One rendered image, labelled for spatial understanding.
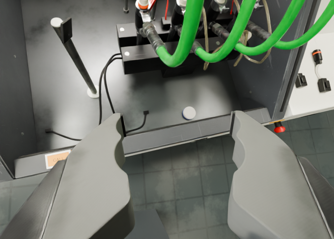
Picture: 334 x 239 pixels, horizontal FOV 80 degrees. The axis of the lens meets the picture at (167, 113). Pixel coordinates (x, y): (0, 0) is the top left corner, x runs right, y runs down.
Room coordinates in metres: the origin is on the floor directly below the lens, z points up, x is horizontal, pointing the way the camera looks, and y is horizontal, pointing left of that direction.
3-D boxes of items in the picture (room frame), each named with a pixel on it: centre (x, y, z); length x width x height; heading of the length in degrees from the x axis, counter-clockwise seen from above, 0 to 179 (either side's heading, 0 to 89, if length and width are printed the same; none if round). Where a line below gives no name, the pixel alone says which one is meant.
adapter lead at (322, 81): (0.51, -0.25, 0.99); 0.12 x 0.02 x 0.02; 43
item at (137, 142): (0.08, -0.02, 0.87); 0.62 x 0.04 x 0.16; 142
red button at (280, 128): (0.41, -0.33, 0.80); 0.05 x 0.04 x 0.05; 142
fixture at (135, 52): (0.32, 0.09, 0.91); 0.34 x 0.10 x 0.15; 142
